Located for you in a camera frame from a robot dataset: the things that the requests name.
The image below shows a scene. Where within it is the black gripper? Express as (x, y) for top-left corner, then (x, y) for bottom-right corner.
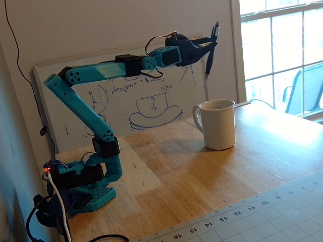
(165, 33), (218, 68)

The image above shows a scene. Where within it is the dark blue pen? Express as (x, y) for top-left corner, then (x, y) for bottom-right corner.
(205, 22), (221, 80)

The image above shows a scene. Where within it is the teal robot base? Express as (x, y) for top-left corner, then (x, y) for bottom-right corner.
(42, 158), (123, 215)

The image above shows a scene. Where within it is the white ceramic mug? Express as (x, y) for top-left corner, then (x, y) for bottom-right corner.
(192, 99), (236, 151)

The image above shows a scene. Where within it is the white framed window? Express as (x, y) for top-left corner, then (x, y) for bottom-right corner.
(230, 0), (323, 125)

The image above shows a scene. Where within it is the whiteboard with blue writing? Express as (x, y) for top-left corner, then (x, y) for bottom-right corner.
(33, 34), (209, 154)

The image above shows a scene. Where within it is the dark patio chair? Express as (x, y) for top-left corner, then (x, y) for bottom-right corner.
(282, 63), (323, 117)

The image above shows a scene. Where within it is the grey gridded cutting mat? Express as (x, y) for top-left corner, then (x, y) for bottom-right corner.
(131, 169), (323, 242)

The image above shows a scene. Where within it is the dark blue table clamp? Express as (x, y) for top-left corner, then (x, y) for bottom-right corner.
(33, 190), (93, 227)

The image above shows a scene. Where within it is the red white servo wire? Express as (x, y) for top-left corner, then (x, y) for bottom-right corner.
(140, 31), (179, 79)

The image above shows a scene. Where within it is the thin white table cable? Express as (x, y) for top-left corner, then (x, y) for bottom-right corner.
(234, 99), (275, 109)

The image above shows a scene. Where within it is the thin black wall cable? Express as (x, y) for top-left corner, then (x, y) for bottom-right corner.
(4, 0), (58, 155)

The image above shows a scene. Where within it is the white usb cable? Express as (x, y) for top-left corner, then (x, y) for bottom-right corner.
(47, 173), (73, 242)

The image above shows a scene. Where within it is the black cable loop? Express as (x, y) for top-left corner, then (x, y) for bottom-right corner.
(87, 234), (130, 242)

